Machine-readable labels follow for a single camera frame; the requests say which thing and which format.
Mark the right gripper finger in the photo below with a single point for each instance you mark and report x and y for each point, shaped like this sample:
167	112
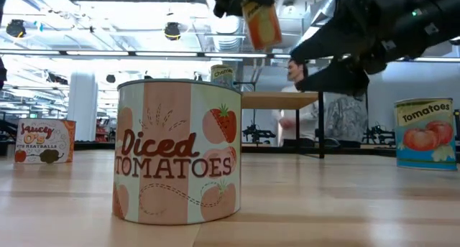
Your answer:
330	42
338	78

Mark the orange apple can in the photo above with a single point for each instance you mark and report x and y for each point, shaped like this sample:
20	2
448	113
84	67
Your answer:
262	26

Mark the teal Cherries can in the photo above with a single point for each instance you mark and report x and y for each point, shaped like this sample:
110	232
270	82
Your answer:
222	76

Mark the blue Tomatoes can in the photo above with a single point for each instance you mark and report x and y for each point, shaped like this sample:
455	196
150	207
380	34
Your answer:
426	139

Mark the Diced Tomatoes can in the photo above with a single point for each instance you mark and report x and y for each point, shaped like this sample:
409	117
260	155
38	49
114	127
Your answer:
172	150

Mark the Saucy O's can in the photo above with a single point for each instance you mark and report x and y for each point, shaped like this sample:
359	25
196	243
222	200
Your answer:
43	139

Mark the background black robot arm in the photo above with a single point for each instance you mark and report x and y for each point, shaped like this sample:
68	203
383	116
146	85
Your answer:
377	135
257	135

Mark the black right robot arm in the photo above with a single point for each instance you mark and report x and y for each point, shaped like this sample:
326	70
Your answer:
431	21

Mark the wooden shelf with black legs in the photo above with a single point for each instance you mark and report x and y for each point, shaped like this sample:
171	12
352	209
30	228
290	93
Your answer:
280	100

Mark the person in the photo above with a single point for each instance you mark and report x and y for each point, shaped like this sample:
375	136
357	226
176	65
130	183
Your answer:
345	117
287	121

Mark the black hanging ceiling device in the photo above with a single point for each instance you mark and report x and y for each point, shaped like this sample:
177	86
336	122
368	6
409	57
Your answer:
172	31
16	28

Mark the white round column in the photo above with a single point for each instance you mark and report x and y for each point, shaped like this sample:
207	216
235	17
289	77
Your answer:
82	107

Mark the silver slanted ventilation duct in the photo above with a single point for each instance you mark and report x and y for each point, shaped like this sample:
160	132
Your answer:
325	6

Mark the silver round ventilation duct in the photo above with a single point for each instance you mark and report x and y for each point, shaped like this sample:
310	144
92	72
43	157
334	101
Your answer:
226	42

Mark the suspended linear light rail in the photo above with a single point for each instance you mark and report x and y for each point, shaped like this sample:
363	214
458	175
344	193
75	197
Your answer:
169	54

